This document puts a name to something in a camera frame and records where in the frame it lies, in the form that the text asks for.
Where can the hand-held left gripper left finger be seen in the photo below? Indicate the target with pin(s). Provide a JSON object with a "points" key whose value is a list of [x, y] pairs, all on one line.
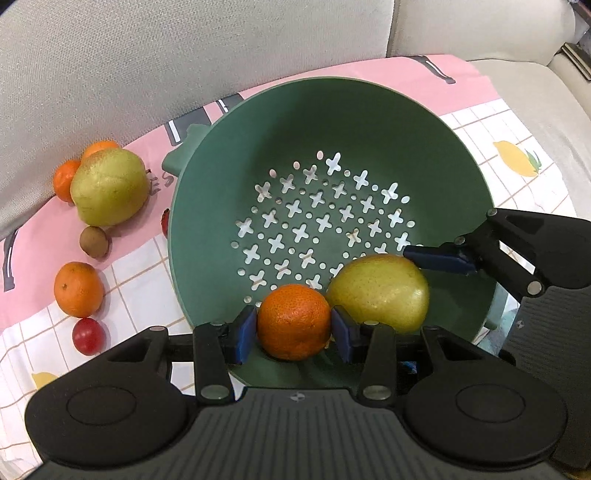
{"points": [[244, 334]]}

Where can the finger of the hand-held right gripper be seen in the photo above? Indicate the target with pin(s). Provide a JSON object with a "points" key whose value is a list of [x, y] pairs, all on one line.
{"points": [[438, 260]]}

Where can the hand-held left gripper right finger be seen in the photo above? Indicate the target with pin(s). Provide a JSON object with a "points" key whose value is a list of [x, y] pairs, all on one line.
{"points": [[344, 334]]}

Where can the large orange mandarin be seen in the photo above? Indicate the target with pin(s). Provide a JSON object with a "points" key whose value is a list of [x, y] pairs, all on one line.
{"points": [[293, 323]]}

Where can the green perforated colander bowl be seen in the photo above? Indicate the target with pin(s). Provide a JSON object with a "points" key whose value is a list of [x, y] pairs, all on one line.
{"points": [[295, 138]]}

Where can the pink and white printed cloth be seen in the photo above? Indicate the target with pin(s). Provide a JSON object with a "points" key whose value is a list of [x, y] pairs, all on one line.
{"points": [[138, 272]]}

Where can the red cherry tomato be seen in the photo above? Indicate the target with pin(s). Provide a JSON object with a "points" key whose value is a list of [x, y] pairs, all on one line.
{"points": [[165, 222], [87, 336]]}

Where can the brown kiwi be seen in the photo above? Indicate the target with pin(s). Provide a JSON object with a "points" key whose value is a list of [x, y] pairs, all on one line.
{"points": [[94, 241]]}

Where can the large yellow-green pear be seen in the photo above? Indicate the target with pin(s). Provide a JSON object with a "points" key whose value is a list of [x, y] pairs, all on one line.
{"points": [[111, 187]]}

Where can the dark flat object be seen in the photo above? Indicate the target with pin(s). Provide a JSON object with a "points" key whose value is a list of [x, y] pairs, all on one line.
{"points": [[577, 57]]}

